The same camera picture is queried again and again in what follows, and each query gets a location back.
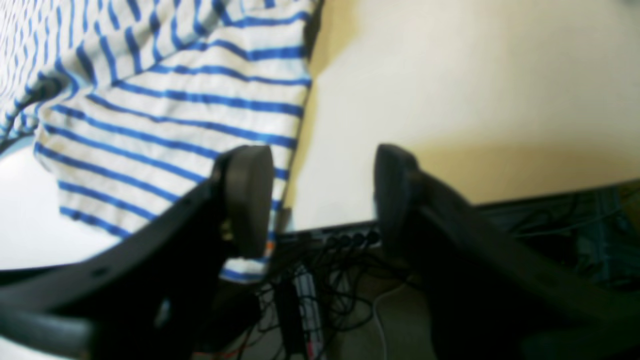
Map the black power strip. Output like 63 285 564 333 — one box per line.
276 221 382 249

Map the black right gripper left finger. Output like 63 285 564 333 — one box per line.
0 145 274 360

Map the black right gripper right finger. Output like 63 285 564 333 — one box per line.
374 144 639 360

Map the blue white striped T-shirt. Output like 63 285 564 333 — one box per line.
0 0 320 269

